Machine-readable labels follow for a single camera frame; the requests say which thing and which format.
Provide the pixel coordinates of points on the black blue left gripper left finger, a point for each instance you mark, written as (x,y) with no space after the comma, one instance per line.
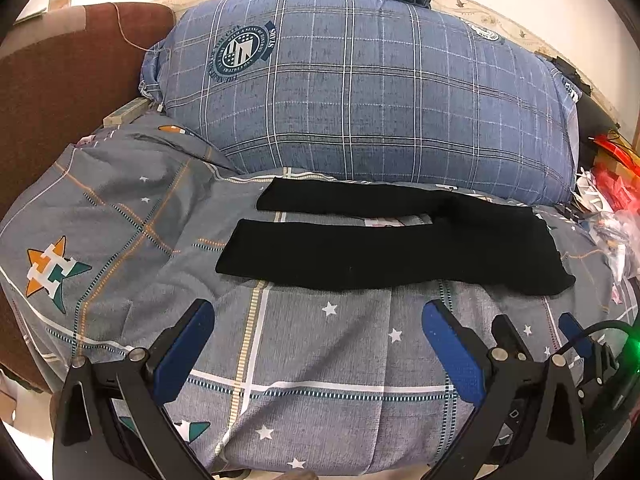
(111,421)

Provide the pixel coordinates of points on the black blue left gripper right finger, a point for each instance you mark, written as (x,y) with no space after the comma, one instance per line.
(480,377)

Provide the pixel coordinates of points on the grey star patterned bedsheet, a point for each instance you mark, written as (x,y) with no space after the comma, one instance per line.
(123,230)

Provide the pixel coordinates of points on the black pants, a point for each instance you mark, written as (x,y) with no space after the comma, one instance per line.
(400,236)

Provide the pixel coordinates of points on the brown upholstered headboard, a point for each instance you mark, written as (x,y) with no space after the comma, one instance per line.
(61,74)

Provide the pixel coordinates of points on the blue plaid pillow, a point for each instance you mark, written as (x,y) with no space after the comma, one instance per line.
(369,90)

